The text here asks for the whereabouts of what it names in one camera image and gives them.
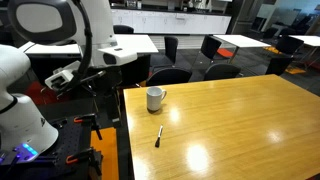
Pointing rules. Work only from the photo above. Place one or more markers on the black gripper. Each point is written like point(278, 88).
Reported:
point(95, 81)

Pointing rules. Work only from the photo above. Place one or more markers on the black and white pen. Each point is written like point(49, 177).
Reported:
point(159, 136)

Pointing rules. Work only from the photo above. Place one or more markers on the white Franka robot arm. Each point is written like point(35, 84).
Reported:
point(20, 120)

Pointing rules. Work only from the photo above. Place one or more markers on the orange black bar clamp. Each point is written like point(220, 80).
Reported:
point(81, 156)
point(87, 119)

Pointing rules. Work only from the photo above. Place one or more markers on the large white table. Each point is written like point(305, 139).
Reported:
point(136, 43)

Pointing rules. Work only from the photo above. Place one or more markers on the black office chair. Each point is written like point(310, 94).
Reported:
point(270, 32)
point(221, 71)
point(287, 31)
point(168, 76)
point(278, 65)
point(171, 46)
point(123, 29)
point(288, 45)
point(210, 46)

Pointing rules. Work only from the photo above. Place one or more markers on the white ceramic mug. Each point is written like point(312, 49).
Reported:
point(154, 99)

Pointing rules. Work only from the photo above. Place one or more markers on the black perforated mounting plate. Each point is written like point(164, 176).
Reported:
point(71, 140)

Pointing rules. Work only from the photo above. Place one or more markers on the white kitchen cabinet counter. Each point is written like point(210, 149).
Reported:
point(173, 23)

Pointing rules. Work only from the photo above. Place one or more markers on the white table with metal legs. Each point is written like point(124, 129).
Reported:
point(308, 40)
point(240, 40)

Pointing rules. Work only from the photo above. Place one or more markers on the frosted glass panel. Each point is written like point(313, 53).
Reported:
point(280, 15)

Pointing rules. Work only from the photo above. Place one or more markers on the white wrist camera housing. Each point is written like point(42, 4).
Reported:
point(60, 78)

